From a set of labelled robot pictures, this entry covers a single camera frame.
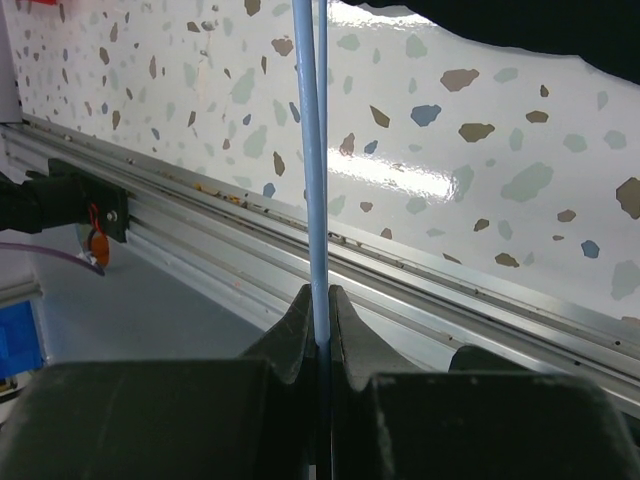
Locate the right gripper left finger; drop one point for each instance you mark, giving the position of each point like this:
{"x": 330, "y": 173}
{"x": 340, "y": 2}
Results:
{"x": 250, "y": 417}

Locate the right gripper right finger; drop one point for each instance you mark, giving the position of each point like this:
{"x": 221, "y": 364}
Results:
{"x": 486, "y": 418}

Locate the black underwear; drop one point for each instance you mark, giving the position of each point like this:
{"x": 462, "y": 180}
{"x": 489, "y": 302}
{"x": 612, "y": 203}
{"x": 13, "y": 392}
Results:
{"x": 605, "y": 34}

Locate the aluminium rail frame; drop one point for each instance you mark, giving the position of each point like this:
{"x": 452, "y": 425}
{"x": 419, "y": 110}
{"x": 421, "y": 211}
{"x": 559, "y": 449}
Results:
{"x": 251, "y": 257}

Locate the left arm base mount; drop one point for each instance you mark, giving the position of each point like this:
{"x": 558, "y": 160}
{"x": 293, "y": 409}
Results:
{"x": 66, "y": 195}

